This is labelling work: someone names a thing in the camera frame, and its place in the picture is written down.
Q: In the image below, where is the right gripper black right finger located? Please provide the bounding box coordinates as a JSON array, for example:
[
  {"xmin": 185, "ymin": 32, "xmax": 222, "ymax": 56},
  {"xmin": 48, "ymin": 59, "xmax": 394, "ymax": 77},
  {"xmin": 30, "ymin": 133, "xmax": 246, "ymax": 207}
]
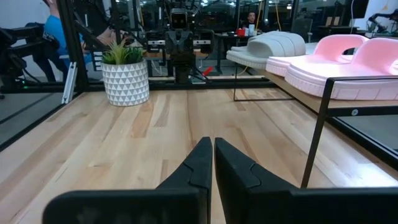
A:
[{"xmin": 214, "ymin": 137, "xmax": 398, "ymax": 224}]

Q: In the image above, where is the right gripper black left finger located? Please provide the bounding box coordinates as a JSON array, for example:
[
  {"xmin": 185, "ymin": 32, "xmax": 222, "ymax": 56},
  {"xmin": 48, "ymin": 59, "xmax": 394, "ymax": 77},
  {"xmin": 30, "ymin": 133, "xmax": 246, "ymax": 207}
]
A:
[{"xmin": 42, "ymin": 136, "xmax": 214, "ymax": 224}]

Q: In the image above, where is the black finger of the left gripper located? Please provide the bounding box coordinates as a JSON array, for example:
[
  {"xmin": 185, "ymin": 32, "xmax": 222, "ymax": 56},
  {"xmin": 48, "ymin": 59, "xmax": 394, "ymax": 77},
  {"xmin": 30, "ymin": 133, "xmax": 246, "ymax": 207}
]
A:
[
  {"xmin": 165, "ymin": 32, "xmax": 180, "ymax": 56},
  {"xmin": 178, "ymin": 32, "xmax": 195, "ymax": 56}
]

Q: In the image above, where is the pink slide sandal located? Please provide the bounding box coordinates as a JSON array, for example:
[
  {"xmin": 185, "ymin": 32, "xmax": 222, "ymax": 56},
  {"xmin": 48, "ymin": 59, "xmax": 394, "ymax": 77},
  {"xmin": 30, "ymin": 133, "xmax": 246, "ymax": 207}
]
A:
[
  {"xmin": 284, "ymin": 37, "xmax": 398, "ymax": 101},
  {"xmin": 266, "ymin": 34, "xmax": 369, "ymax": 77}
]

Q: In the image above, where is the dark background table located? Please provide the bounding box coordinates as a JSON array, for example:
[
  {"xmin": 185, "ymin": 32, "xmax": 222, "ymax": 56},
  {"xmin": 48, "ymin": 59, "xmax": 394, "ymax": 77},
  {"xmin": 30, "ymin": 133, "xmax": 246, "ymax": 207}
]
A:
[{"xmin": 214, "ymin": 30, "xmax": 249, "ymax": 75}]

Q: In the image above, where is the person's hand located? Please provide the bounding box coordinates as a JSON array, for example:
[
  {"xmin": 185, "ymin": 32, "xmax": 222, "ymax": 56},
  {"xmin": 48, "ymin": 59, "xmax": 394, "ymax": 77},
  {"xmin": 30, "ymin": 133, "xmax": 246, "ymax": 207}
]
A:
[{"xmin": 96, "ymin": 27, "xmax": 118, "ymax": 46}]

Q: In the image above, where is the green plant in patterned pot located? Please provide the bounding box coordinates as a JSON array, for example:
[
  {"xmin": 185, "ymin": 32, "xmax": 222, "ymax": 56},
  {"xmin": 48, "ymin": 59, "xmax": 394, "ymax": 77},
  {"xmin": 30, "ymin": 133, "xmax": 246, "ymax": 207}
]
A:
[{"xmin": 101, "ymin": 39, "xmax": 150, "ymax": 107}]

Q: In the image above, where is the person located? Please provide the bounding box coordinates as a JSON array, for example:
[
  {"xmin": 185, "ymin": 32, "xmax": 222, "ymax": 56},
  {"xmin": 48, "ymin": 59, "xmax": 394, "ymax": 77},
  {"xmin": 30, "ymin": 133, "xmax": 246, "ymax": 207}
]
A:
[
  {"xmin": 242, "ymin": 11, "xmax": 259, "ymax": 30},
  {"xmin": 26, "ymin": 0, "xmax": 94, "ymax": 83}
]

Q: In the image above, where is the grey office chair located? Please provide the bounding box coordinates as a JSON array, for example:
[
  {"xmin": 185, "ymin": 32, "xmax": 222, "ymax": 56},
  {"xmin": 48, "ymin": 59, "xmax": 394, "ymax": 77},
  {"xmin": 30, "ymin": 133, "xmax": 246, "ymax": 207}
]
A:
[{"xmin": 290, "ymin": 17, "xmax": 314, "ymax": 43}]

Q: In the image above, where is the black robot rig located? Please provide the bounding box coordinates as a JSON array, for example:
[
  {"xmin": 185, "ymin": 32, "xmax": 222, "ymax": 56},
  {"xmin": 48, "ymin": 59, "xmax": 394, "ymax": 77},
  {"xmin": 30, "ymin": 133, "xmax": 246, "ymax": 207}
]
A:
[{"xmin": 0, "ymin": 25, "xmax": 60, "ymax": 94}]

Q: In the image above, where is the black monitor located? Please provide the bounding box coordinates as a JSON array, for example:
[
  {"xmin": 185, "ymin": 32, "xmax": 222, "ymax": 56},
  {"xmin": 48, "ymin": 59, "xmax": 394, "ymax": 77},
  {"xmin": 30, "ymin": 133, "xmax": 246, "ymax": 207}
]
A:
[{"xmin": 351, "ymin": 0, "xmax": 370, "ymax": 19}]

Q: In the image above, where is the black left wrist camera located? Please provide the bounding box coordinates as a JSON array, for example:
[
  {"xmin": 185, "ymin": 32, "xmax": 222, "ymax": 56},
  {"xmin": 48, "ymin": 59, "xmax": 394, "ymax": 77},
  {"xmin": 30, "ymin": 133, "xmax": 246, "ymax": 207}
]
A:
[{"xmin": 170, "ymin": 7, "xmax": 188, "ymax": 31}]

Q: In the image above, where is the silver aluminium bracket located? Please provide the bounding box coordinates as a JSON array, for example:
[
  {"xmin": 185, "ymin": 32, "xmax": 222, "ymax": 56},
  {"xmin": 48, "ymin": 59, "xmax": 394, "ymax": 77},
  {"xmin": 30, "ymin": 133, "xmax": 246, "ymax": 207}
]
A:
[{"xmin": 61, "ymin": 61, "xmax": 78, "ymax": 105}]

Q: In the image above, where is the wooden shelf with black frame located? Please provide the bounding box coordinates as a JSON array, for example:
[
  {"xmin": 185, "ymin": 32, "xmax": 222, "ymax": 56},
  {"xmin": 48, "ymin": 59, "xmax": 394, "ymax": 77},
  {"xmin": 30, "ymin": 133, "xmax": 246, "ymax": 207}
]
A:
[{"xmin": 233, "ymin": 67, "xmax": 398, "ymax": 189}]

